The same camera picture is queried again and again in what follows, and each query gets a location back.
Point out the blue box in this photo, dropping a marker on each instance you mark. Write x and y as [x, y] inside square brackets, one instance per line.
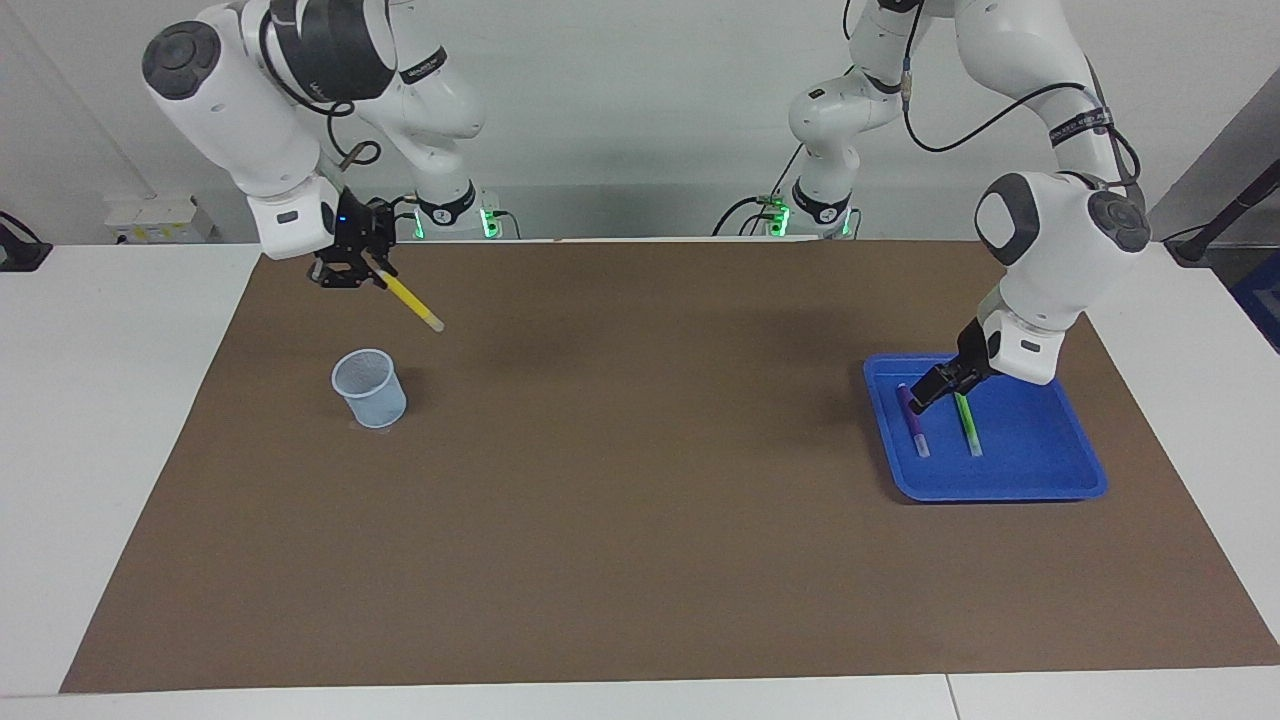
[1262, 300]

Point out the purple pen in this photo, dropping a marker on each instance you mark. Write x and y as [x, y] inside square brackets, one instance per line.
[914, 425]

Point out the translucent plastic cup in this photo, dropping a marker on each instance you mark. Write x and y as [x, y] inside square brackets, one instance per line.
[372, 395]

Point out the yellow pen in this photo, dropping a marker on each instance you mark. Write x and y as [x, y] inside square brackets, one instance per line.
[415, 303]

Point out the blue plastic tray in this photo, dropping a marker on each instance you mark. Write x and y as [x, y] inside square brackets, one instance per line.
[1030, 450]

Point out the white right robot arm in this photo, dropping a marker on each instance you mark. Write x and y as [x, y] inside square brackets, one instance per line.
[250, 110]

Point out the white power socket box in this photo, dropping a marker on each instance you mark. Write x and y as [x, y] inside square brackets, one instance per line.
[160, 220]

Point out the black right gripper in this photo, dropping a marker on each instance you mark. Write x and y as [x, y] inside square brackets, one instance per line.
[365, 228]

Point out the green pen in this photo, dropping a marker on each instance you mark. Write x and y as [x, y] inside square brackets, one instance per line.
[968, 425]

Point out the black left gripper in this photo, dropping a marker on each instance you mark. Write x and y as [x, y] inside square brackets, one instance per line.
[978, 352]

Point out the black pole stand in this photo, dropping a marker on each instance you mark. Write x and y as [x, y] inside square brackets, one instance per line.
[1225, 215]

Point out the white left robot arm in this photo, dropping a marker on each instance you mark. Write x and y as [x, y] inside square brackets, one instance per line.
[1050, 250]

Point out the black table clamp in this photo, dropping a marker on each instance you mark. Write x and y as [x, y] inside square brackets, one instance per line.
[22, 255]

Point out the brown table mat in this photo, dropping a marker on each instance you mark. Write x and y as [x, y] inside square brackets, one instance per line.
[640, 500]

